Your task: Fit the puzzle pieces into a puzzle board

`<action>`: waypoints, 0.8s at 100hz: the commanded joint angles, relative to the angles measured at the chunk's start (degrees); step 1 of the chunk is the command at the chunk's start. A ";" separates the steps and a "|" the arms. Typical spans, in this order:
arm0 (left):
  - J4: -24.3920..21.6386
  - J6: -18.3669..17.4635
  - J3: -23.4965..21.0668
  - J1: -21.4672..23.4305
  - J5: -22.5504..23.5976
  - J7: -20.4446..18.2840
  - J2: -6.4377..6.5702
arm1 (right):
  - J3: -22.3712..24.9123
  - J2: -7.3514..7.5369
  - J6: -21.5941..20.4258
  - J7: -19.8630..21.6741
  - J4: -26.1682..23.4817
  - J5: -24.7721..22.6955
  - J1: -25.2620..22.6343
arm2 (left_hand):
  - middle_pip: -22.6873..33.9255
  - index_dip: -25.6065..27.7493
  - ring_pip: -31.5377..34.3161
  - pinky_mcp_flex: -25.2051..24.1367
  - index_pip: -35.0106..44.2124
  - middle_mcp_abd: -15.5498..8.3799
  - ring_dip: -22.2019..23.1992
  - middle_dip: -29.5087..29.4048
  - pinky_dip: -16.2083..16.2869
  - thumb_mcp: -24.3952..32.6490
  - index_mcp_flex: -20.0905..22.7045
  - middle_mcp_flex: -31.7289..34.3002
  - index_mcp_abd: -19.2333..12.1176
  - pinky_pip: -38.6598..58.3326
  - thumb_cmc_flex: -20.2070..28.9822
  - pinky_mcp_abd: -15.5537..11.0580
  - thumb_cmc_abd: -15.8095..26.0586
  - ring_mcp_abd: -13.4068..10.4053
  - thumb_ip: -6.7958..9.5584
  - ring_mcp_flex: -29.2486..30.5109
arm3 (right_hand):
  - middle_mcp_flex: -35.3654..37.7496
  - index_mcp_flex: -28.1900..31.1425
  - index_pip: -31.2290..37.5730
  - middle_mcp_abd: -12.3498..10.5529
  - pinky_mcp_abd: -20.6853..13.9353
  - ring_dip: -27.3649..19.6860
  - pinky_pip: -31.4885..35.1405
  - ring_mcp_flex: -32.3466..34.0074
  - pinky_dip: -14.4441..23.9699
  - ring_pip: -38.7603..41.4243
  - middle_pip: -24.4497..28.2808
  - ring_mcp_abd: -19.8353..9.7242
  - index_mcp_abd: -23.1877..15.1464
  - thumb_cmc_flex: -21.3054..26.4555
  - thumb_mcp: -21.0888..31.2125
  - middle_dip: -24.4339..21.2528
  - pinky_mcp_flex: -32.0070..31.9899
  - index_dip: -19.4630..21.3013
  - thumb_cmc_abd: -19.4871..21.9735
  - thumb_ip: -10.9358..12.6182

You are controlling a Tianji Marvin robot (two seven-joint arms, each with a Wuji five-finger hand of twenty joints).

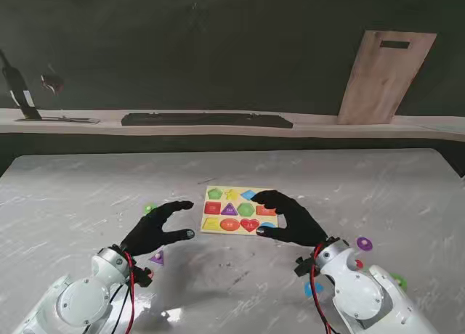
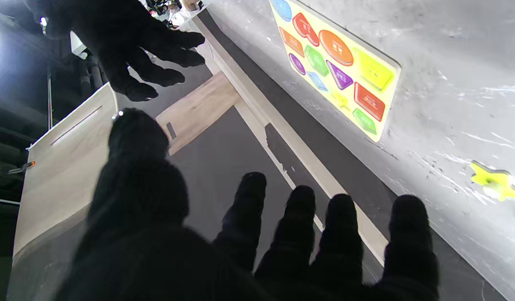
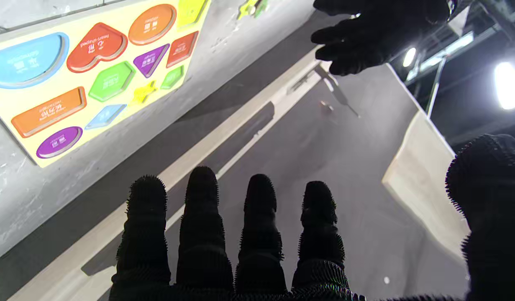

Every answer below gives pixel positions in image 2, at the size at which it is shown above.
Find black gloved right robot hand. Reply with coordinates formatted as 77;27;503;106
23;0;206;102

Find light wooden side panel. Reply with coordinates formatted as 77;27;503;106
13;82;118;256

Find wooden cutting board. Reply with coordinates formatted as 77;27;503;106
156;71;241;156

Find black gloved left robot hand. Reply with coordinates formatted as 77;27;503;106
56;108;440;301

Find yellow wooden puzzle board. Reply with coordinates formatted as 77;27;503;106
269;0;402;143

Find yellow star puzzle piece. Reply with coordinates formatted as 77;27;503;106
470;161;515;202

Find orange handled clamp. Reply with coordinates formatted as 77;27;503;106
8;161;36;175

